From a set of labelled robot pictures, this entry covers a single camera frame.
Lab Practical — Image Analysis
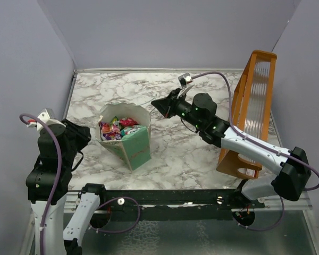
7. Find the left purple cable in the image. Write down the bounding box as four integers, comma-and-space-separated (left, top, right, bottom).
19, 113, 63, 255

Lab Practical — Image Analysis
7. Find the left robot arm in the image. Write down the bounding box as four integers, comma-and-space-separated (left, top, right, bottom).
26, 119, 107, 254

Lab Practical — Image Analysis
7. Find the red snack packet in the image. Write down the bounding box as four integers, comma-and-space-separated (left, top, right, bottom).
119, 117, 138, 128

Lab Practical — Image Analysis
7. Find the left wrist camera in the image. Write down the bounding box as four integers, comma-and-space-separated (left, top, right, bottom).
26, 108, 65, 132

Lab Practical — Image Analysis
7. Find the green yellow snack packet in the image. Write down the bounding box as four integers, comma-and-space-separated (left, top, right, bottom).
111, 116, 119, 124

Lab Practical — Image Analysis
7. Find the purple cable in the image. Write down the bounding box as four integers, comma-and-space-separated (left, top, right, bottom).
190, 72, 319, 231
19, 113, 63, 255

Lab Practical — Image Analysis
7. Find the teal snack packet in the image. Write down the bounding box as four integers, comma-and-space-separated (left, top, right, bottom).
121, 125, 142, 137

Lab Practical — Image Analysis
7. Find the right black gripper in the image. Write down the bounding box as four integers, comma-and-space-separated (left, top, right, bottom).
152, 88, 203, 130

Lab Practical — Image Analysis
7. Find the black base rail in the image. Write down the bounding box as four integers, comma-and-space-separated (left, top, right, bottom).
96, 185, 264, 222

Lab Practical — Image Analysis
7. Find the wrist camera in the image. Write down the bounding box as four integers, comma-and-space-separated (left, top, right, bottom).
177, 73, 194, 99
26, 108, 65, 132

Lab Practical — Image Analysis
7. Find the purple snack packet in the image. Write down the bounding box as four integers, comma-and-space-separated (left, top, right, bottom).
99, 122, 122, 141

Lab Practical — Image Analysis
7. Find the green paper gift bag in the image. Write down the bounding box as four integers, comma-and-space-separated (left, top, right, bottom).
95, 103, 151, 170

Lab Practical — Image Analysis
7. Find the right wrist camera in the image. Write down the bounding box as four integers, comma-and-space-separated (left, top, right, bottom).
177, 73, 194, 99

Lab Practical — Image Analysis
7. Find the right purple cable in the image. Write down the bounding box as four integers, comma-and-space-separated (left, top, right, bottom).
190, 72, 319, 231

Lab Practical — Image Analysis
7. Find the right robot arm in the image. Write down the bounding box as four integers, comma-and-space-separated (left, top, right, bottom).
151, 88, 311, 208

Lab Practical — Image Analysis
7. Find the orange wooden rack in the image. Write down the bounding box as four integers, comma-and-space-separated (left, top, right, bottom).
216, 50, 277, 179

